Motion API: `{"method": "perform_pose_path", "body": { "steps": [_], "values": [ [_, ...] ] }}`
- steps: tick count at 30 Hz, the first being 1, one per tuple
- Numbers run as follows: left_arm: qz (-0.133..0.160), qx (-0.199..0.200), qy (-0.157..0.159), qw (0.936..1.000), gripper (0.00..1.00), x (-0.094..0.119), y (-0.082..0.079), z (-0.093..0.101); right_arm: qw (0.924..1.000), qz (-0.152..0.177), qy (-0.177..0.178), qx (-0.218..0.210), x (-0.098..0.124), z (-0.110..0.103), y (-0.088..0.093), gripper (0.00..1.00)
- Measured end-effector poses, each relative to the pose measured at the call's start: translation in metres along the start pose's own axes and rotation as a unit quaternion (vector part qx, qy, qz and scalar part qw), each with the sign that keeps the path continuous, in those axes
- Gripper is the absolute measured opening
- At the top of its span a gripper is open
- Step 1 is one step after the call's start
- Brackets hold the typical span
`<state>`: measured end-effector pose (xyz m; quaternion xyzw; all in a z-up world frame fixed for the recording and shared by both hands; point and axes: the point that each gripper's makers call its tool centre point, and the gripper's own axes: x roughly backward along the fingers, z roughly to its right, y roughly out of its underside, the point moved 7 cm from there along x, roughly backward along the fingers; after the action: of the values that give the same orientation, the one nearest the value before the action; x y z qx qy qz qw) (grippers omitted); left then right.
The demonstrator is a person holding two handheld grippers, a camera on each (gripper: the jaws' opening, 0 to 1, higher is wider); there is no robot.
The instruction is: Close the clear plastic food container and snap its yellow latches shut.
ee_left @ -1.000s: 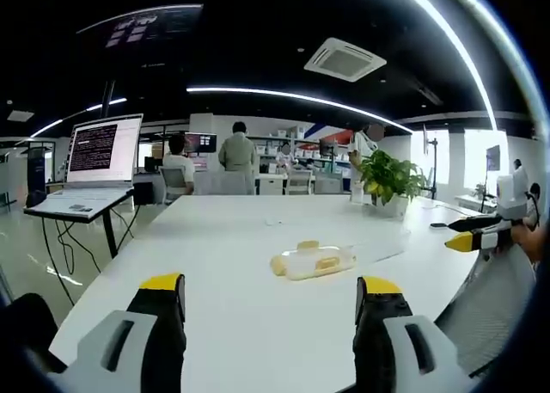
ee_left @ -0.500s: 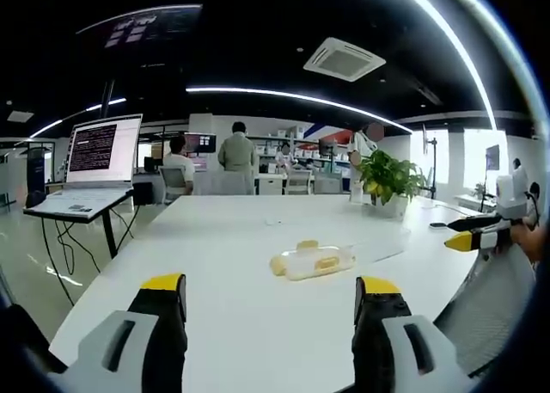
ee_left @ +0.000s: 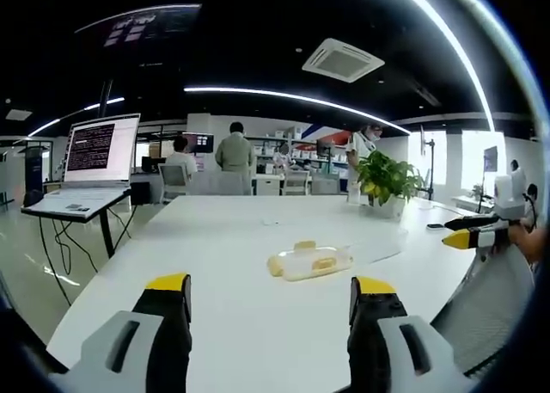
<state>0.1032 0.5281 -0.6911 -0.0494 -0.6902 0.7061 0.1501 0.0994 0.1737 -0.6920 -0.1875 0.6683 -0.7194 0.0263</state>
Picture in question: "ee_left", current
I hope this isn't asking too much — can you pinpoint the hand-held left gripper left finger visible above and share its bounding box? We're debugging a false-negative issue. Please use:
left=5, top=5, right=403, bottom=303
left=46, top=272, right=193, bottom=393

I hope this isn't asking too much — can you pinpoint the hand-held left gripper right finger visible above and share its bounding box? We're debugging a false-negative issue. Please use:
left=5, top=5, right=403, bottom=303
left=345, top=275, right=474, bottom=393

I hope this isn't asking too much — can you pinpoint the clear bag with bread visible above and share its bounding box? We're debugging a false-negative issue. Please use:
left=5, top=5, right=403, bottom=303
left=266, top=243, right=355, bottom=283

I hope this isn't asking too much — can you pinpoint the person's right hand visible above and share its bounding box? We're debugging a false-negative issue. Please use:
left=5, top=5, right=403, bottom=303
left=509, top=224, right=546, bottom=265

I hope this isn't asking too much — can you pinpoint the grey mesh office chair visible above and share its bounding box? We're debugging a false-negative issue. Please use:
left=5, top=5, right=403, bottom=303
left=429, top=236, right=537, bottom=379

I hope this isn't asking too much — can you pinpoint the black tripod stand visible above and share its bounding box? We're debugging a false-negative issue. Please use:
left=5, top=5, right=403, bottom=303
left=419, top=125, right=437, bottom=201

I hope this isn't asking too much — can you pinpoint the green potted plant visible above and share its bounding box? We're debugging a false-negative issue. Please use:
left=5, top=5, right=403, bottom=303
left=355, top=149, right=425, bottom=218

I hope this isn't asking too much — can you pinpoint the side table with black legs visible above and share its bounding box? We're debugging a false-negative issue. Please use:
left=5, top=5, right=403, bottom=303
left=20, top=188, right=132, bottom=259

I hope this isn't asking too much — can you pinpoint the black box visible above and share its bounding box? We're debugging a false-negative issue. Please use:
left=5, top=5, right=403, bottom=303
left=130, top=181, right=152, bottom=206

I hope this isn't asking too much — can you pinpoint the curved ceiling light strip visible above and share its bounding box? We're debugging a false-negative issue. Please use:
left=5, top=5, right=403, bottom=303
left=386, top=0, right=495, bottom=131

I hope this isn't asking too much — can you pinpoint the white office chair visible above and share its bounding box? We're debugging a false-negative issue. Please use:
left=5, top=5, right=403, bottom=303
left=157, top=163, right=191, bottom=204
left=282, top=170, right=311, bottom=197

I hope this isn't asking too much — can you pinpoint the shelf with white boxes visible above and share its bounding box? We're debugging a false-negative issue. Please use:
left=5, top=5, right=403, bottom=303
left=247, top=126, right=350, bottom=175

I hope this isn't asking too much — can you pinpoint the white open laptop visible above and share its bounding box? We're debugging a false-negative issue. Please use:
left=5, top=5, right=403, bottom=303
left=39, top=113, right=142, bottom=217

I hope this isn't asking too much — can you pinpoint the dark standing banner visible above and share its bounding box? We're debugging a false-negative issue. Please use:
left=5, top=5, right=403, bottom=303
left=24, top=146, right=45, bottom=196

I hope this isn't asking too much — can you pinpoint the ceiling air conditioner vent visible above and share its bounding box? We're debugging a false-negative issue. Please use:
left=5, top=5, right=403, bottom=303
left=301, top=37, right=386, bottom=84

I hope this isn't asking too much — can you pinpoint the long ceiling light strip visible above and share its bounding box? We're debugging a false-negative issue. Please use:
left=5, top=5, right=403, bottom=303
left=183, top=85, right=412, bottom=135

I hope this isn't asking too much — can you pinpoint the dark computer monitor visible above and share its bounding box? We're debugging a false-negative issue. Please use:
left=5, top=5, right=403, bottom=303
left=186, top=132, right=215, bottom=155

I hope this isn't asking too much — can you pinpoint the ceiling hung screen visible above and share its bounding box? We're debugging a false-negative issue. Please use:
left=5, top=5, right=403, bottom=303
left=73, top=3, right=203, bottom=49

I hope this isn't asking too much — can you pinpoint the black cable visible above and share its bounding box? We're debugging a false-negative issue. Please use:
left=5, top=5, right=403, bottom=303
left=38, top=215, right=132, bottom=306

